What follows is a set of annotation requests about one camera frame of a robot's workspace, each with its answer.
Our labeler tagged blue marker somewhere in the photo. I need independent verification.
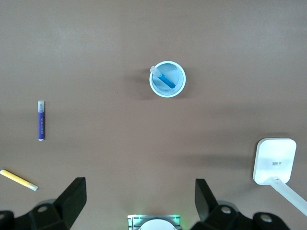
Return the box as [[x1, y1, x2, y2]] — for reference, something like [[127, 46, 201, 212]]
[[150, 66, 175, 88]]

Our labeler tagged purple marker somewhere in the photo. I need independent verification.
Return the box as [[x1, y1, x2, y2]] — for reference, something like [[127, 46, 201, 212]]
[[37, 100, 46, 141]]

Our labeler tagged translucent blue plastic cup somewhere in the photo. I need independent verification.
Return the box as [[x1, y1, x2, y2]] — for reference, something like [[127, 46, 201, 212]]
[[149, 60, 187, 98]]

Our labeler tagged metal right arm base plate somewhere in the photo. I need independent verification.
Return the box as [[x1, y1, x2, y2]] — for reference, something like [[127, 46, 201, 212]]
[[127, 214, 182, 230]]

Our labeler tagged white lamp base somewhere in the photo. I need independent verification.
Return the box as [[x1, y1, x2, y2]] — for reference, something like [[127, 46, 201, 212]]
[[253, 138, 307, 216]]

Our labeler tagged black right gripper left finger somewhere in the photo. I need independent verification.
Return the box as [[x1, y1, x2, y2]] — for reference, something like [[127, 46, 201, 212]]
[[28, 177, 87, 230]]

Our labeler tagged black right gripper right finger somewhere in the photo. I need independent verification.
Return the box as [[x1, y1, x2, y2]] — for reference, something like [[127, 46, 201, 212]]
[[191, 179, 255, 230]]

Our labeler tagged yellow marker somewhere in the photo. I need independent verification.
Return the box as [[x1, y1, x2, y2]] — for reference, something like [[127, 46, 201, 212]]
[[0, 169, 38, 192]]

